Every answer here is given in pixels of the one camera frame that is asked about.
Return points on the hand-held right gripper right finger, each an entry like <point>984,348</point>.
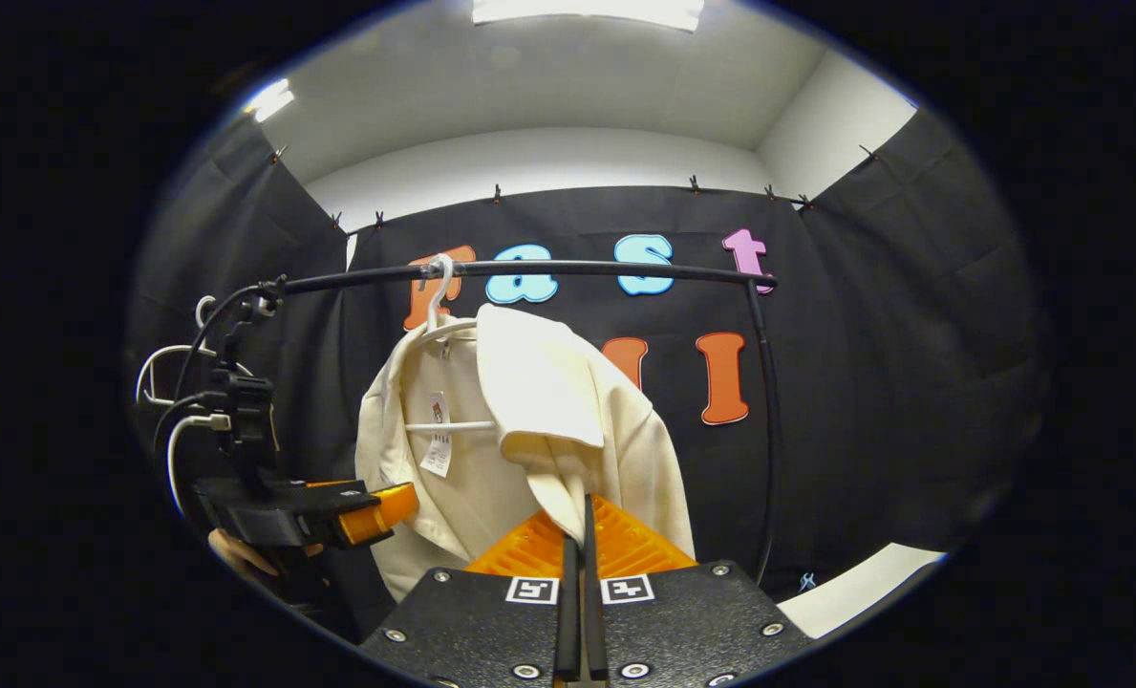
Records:
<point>682,621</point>

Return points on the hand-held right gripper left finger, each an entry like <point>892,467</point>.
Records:
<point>491,621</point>

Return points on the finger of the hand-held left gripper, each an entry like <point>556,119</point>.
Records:
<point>281,511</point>

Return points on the cream jacket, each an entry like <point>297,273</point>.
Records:
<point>529,382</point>

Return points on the ribbed white clothes hanger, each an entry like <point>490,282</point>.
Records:
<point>161,352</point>

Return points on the smooth white clothes hanger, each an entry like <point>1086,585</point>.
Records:
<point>446,287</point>

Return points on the small ceiling light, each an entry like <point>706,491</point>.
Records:
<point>269,99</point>

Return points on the black backdrop cloth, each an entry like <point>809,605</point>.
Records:
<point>892,363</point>

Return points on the long ceiling light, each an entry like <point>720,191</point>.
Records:
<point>587,11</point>

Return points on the black clothes rail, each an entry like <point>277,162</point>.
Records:
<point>625,270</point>

